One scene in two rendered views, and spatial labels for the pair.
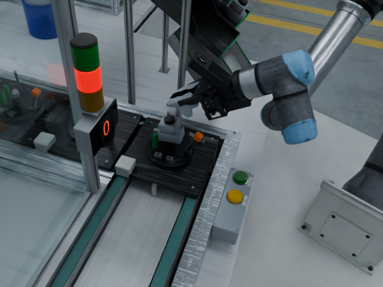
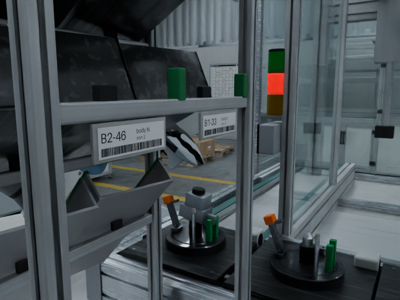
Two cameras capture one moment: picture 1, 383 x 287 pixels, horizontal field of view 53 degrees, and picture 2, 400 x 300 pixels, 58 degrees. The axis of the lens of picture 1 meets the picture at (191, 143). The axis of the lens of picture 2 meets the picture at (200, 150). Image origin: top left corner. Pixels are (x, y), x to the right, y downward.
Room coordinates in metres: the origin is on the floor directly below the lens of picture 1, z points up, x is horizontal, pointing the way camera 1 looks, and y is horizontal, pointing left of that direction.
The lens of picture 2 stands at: (1.52, 0.32, 1.32)
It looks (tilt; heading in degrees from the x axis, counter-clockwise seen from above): 9 degrees down; 198
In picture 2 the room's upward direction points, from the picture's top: straight up
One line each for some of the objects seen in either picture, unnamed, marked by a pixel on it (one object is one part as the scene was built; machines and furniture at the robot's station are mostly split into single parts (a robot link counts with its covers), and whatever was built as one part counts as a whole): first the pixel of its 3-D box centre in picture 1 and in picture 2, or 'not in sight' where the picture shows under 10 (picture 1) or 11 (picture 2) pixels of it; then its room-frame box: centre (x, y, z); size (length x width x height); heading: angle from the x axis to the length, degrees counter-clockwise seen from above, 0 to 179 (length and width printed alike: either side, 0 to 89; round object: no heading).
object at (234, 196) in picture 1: (235, 197); not in sight; (0.64, -0.13, 0.96); 0.04 x 0.04 x 0.02
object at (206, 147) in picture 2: not in sight; (177, 149); (-4.74, -2.21, 0.20); 1.20 x 0.80 x 0.41; 78
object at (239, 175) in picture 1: (240, 178); not in sight; (0.71, -0.15, 0.96); 0.04 x 0.04 x 0.02
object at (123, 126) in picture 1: (89, 119); (307, 250); (0.83, 0.31, 1.01); 0.24 x 0.24 x 0.13; 77
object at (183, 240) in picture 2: (170, 150); (195, 238); (0.77, 0.06, 0.98); 0.14 x 0.14 x 0.02
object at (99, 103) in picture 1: (90, 95); (277, 104); (0.61, 0.22, 1.28); 0.05 x 0.05 x 0.05
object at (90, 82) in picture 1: (88, 75); (277, 83); (0.61, 0.22, 1.33); 0.05 x 0.05 x 0.05
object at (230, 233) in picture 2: (170, 154); (195, 246); (0.77, 0.06, 0.96); 0.24 x 0.24 x 0.02; 77
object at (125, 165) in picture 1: (125, 166); (251, 237); (0.70, 0.18, 0.97); 0.05 x 0.05 x 0.04; 77
